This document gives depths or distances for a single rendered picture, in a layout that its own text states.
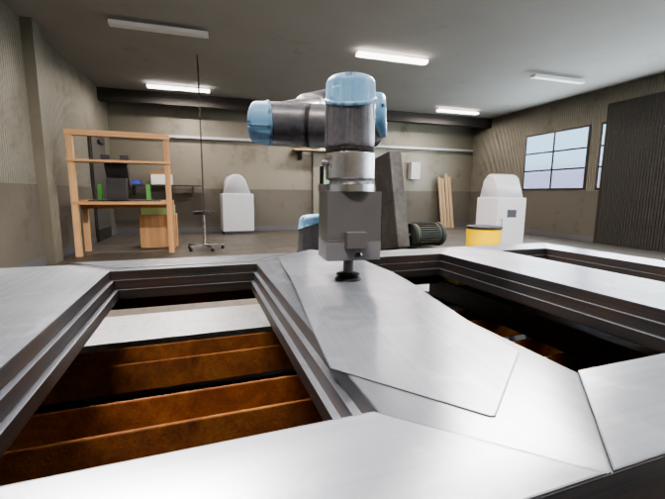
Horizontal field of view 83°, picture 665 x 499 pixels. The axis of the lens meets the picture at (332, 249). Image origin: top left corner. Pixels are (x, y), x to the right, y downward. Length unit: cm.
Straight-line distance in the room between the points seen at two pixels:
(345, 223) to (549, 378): 33
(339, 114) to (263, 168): 988
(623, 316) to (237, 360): 61
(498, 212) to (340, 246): 672
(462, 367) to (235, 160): 1013
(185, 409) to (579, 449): 49
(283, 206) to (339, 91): 994
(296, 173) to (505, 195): 556
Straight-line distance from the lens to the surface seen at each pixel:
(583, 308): 70
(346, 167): 56
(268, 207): 1042
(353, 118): 56
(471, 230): 465
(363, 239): 56
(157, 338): 97
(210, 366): 74
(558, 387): 35
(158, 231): 766
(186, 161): 1037
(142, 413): 63
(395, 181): 528
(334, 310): 47
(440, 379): 32
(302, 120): 67
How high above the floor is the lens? 101
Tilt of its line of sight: 8 degrees down
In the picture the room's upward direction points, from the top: straight up
